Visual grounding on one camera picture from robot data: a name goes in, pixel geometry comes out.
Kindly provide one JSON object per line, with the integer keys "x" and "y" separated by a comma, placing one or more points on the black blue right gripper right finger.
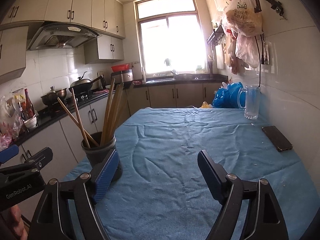
{"x": 264, "y": 218}

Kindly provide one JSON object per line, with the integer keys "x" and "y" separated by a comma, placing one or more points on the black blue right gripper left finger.
{"x": 52, "y": 218}

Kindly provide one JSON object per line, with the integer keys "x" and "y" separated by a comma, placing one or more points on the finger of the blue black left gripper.
{"x": 8, "y": 153}

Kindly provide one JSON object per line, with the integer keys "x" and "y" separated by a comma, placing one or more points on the wooden chopstick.
{"x": 79, "y": 120}
{"x": 107, "y": 110}
{"x": 122, "y": 106}
{"x": 89, "y": 137}
{"x": 113, "y": 111}

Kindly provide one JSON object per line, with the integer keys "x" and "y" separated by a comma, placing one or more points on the black utensil holder cup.
{"x": 96, "y": 154}

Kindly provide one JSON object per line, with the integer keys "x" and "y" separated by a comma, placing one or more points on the lower kitchen cabinets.
{"x": 64, "y": 138}

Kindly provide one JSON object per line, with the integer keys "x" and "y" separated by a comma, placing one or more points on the red sauce bottle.
{"x": 29, "y": 105}

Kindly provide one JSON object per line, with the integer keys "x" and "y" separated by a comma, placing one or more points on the steel pot with lid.
{"x": 51, "y": 97}

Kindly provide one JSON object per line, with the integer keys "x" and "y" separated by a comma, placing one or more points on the black smartphone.
{"x": 277, "y": 138}

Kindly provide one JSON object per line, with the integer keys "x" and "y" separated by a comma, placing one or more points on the black wok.
{"x": 83, "y": 85}

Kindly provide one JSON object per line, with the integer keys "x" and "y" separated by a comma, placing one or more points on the blue towel table cloth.
{"x": 162, "y": 193}

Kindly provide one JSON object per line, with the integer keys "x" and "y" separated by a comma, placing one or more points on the range hood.
{"x": 61, "y": 35}

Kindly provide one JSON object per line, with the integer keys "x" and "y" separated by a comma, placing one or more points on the clear glass beer mug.
{"x": 252, "y": 101}

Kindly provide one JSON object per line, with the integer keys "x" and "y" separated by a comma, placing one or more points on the blue plastic bag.
{"x": 231, "y": 96}

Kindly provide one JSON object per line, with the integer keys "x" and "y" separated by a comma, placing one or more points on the red basin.
{"x": 121, "y": 67}

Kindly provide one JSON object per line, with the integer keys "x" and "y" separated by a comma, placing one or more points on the pink plastic bag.
{"x": 241, "y": 53}

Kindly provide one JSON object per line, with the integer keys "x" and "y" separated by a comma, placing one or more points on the yellow white plastic bag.
{"x": 239, "y": 17}

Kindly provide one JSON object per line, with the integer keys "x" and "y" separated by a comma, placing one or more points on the upper wall cabinets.
{"x": 23, "y": 19}

